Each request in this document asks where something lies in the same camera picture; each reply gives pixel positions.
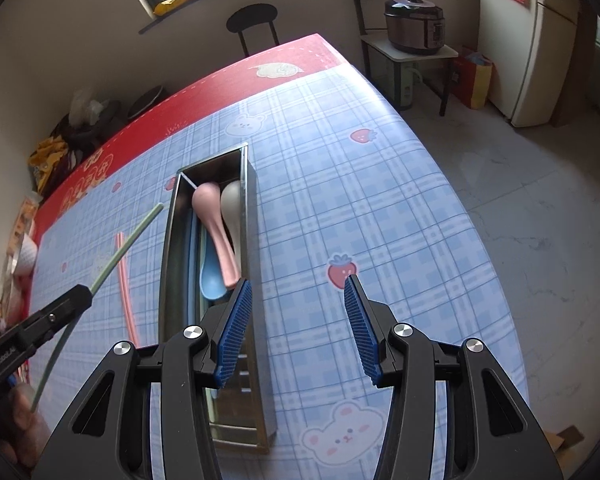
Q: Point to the person's left hand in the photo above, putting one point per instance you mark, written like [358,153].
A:
[25,425]

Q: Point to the dark frame chair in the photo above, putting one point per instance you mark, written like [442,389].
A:
[415,60]

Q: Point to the yellow snack packets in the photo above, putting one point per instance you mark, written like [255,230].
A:
[47,160]

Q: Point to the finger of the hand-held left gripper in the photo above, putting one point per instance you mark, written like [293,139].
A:
[62,312]

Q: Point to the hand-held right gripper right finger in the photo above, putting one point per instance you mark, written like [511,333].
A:
[362,335]

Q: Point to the black round stool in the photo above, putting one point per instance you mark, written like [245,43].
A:
[147,100]
[252,15]

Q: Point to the white bowl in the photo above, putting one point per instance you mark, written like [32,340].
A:
[25,257]

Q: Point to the dark bag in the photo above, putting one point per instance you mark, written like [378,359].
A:
[92,132]

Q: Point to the white refrigerator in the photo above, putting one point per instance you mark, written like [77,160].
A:
[540,60]

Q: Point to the clear plastic bag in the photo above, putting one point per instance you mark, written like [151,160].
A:
[85,105]

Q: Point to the pale plastic jug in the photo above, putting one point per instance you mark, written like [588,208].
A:
[402,85]

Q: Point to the blue spoon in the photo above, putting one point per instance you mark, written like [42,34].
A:
[212,280]

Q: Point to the red paper bag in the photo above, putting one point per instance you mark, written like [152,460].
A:
[472,80]

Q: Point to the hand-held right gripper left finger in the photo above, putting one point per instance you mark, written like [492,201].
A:
[235,335]

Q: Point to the pink spoon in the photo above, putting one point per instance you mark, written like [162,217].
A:
[215,230]

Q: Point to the cardboard piece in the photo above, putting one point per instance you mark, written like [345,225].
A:
[567,442]

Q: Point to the metal utensil box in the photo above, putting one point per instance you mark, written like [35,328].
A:
[257,260]

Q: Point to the beige spoon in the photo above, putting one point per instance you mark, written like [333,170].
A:
[231,205]

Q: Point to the red printed tablecloth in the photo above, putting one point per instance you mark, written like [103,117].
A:
[280,57]

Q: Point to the orange and white snack box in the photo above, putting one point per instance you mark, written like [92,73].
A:
[24,217]

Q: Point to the yellow packet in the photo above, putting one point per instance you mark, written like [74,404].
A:
[177,0]

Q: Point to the pressure cooker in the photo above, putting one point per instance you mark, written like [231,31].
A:
[415,22]

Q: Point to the green chopstick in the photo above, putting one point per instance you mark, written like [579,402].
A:
[130,245]

